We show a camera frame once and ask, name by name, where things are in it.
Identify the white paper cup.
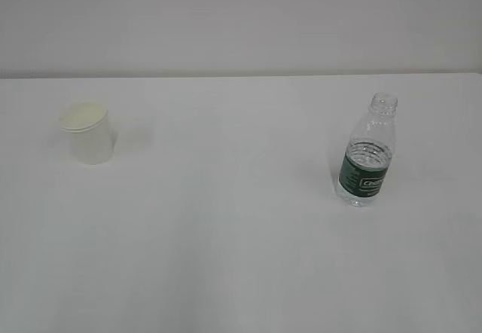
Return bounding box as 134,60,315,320
59,102,114,165

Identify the clear green-label water bottle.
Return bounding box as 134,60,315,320
336,93,398,207

